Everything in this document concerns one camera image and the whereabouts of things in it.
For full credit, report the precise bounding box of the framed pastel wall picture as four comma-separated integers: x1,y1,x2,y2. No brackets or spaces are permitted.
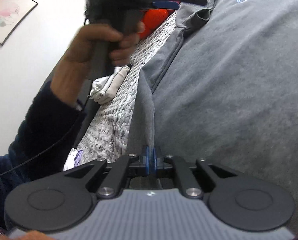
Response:
0,0,38,44

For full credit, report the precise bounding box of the black cable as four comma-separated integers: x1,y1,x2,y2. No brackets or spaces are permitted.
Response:
0,78,93,181

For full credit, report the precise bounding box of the orange pumpkin cushion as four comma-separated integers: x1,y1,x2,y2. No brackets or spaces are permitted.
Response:
139,9,174,40

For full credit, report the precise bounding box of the folded white garment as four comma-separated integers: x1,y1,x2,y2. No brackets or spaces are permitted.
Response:
89,64,132,105

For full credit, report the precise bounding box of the dark blue sleeved forearm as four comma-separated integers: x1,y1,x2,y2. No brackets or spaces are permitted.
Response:
0,82,86,229

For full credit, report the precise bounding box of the grey t-shirt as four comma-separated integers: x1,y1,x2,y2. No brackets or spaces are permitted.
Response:
127,0,298,233

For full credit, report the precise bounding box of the person's left hand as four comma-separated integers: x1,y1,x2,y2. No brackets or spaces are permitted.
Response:
50,22,145,107

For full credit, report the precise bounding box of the grey white patterned bedspread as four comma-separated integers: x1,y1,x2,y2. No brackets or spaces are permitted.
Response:
63,9,185,172

